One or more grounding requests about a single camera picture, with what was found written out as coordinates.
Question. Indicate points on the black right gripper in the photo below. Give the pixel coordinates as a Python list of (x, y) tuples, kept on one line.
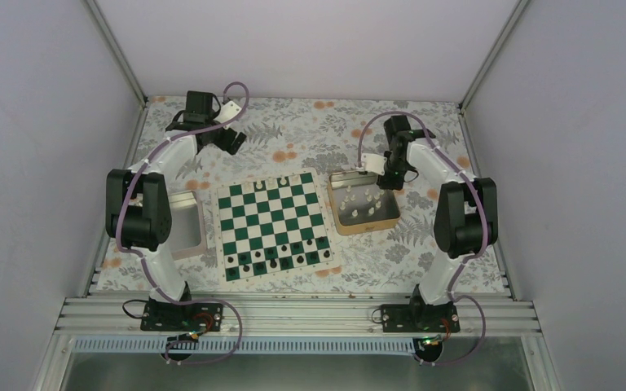
[(396, 184)]

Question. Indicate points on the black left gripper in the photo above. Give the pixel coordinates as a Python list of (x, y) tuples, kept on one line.
[(225, 142)]

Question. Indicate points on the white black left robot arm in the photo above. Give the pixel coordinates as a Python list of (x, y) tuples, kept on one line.
[(138, 214)]

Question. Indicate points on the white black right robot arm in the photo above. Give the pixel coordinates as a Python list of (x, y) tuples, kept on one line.
[(465, 220)]

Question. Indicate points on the green white chess board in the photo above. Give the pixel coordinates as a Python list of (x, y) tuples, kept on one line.
[(247, 220)]

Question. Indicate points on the gold rimmed metal tin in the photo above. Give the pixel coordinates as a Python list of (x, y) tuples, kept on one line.
[(359, 205)]

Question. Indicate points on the floral patterned table mat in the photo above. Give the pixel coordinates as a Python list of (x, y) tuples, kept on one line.
[(286, 135)]

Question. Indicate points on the pink rimmed metal tin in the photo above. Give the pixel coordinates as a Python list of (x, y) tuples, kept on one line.
[(187, 236)]

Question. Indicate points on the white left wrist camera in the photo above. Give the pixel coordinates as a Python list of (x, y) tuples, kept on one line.
[(228, 111)]

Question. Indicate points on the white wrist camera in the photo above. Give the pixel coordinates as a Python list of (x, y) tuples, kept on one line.
[(228, 111), (372, 163)]

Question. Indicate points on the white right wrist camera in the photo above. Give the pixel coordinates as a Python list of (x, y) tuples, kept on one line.
[(372, 163)]

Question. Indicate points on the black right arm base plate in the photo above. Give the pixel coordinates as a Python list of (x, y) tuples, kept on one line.
[(396, 318)]

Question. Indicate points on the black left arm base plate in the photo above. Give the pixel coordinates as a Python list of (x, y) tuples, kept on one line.
[(165, 317)]

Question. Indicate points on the aluminium frame rail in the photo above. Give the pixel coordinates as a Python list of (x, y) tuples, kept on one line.
[(268, 314)]

